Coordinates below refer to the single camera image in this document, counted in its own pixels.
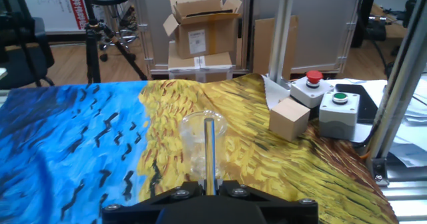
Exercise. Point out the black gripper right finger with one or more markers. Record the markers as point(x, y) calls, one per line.
point(290, 212)

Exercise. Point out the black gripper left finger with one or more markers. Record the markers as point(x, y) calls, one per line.
point(133, 212)

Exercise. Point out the glass stirring rod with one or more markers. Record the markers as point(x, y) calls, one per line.
point(209, 150)

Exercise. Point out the thick-rimmed clear glass beaker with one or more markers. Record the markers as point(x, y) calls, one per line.
point(193, 144)

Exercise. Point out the painted wheat field cloth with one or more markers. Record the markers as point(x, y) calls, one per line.
point(100, 134)

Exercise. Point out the wooden cube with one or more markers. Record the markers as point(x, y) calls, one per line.
point(288, 119)

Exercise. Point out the green button box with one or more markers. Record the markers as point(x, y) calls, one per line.
point(338, 120)

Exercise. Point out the red button box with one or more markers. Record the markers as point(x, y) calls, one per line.
point(308, 94)

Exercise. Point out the black flat device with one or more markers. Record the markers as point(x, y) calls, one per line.
point(365, 104)

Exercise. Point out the black tripod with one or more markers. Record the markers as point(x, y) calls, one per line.
point(92, 57)

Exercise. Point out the brown cardboard panel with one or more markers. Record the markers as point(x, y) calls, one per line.
point(263, 47)

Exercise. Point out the dark office chair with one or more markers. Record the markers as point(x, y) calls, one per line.
point(20, 60)

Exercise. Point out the cardboard box with label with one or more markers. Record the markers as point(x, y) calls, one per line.
point(220, 34)

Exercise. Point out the black computer tower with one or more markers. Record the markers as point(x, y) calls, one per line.
point(365, 10)

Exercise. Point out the whiteboard with red banner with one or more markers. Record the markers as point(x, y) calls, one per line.
point(50, 10)

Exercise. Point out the slim aluminium post with bracket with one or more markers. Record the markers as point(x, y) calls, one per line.
point(397, 94)

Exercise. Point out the aluminium frame post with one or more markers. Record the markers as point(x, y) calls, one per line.
point(282, 34)

